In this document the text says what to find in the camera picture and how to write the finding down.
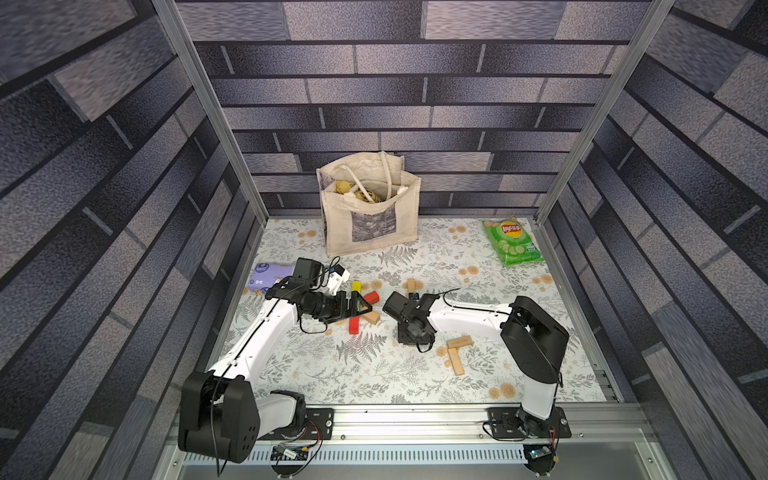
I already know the red block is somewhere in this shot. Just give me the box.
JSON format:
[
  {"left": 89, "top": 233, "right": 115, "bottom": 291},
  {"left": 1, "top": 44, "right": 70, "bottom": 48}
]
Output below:
[
  {"left": 348, "top": 317, "right": 360, "bottom": 335},
  {"left": 364, "top": 291, "right": 380, "bottom": 305}
]

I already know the wooden block top horizontal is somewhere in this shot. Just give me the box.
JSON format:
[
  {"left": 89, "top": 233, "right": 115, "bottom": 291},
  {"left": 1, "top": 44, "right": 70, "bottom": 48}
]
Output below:
[{"left": 446, "top": 335, "right": 473, "bottom": 349}]

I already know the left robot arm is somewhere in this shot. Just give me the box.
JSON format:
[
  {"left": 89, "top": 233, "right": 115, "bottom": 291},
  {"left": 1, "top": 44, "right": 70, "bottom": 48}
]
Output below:
[{"left": 178, "top": 258, "right": 372, "bottom": 463}]

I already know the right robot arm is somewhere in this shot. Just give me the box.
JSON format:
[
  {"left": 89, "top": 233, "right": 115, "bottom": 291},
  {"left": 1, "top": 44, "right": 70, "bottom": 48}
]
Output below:
[{"left": 383, "top": 292, "right": 570, "bottom": 440}]

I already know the purple tissue pack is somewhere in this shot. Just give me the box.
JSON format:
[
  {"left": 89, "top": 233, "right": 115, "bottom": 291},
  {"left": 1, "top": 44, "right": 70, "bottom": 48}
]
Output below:
[{"left": 247, "top": 263, "right": 294, "bottom": 294}]

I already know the beige canvas tote bag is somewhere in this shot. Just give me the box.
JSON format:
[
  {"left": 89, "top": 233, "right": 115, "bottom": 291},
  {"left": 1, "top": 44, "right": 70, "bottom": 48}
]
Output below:
[{"left": 316, "top": 151, "right": 422, "bottom": 257}]

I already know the green chips bag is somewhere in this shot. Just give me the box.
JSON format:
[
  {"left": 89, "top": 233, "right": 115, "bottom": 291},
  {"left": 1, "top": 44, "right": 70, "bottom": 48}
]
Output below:
[{"left": 482, "top": 217, "right": 543, "bottom": 267}]

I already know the left circuit board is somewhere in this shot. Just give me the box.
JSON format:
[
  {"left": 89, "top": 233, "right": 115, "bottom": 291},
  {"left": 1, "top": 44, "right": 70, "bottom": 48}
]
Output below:
[{"left": 270, "top": 444, "right": 311, "bottom": 462}]

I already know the circuit board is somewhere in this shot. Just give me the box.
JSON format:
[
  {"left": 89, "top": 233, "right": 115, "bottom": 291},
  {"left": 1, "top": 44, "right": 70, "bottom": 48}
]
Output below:
[
  {"left": 524, "top": 444, "right": 554, "bottom": 462},
  {"left": 270, "top": 444, "right": 311, "bottom": 462}
]

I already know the right circuit board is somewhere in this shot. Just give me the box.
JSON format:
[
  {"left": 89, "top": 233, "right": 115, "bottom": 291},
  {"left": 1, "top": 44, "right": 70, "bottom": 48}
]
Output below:
[{"left": 524, "top": 444, "right": 554, "bottom": 462}]

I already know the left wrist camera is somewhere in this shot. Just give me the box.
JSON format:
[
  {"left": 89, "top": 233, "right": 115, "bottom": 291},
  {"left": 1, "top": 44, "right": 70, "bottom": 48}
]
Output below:
[{"left": 326, "top": 264, "right": 350, "bottom": 296}]

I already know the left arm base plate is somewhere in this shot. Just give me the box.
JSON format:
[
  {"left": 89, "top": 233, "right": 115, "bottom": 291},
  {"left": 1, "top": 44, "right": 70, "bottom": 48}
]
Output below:
[{"left": 259, "top": 407, "right": 335, "bottom": 441}]

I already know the aluminium front rail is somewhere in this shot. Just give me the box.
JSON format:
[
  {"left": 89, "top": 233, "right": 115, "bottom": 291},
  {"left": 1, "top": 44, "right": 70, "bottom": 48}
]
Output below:
[{"left": 170, "top": 403, "right": 655, "bottom": 445}]

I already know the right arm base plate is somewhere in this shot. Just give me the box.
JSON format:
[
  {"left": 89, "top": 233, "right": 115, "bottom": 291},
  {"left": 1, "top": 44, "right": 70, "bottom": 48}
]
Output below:
[{"left": 486, "top": 407, "right": 572, "bottom": 441}]

